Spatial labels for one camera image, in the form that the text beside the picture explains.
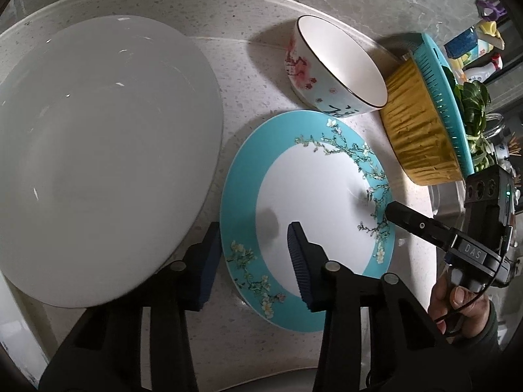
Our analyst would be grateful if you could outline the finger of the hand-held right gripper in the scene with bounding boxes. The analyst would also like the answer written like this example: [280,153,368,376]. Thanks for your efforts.
[385,201,455,253]

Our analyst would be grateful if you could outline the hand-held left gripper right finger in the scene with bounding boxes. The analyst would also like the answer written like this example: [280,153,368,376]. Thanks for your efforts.
[286,220,471,392]

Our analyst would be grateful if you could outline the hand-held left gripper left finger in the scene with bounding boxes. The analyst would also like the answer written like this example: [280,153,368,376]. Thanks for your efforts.
[39,221,223,392]

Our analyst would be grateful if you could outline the teal rimmed floral plate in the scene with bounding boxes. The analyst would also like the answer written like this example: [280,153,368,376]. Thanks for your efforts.
[220,110,395,332]

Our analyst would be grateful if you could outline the large white plate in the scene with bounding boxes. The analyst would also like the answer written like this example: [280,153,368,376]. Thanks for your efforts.
[0,15,225,309]

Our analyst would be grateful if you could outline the white floral bowl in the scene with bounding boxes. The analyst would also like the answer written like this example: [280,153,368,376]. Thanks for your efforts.
[282,15,388,119]

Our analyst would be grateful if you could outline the person's right forearm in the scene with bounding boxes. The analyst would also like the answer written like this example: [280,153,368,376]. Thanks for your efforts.
[460,300,516,362]

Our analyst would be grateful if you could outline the person's right hand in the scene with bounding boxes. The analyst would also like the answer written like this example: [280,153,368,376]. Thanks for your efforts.
[428,271,491,337]

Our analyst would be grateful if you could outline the yellow ribbed bowl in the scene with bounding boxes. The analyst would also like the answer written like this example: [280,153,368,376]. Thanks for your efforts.
[380,58,466,186]

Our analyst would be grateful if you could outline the clear glass cup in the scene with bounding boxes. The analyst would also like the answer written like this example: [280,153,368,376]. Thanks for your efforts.
[485,112,509,141]

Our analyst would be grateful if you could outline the green leafy vegetables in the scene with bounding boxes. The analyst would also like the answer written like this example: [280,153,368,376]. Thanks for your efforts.
[443,65,494,172]

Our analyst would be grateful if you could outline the white spray bottle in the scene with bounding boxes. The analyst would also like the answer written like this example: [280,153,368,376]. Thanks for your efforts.
[464,54,504,85]

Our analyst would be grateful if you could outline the teal plastic colander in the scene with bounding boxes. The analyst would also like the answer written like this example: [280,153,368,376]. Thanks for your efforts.
[409,33,485,174]

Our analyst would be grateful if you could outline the yellow plastic item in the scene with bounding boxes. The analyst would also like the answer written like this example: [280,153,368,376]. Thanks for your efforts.
[477,20,506,52]

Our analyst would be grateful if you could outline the purple plastic item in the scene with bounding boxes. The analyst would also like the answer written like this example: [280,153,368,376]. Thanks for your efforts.
[476,0,506,21]

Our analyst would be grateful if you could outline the black cable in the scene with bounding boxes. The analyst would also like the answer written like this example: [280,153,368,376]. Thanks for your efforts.
[432,278,505,337]

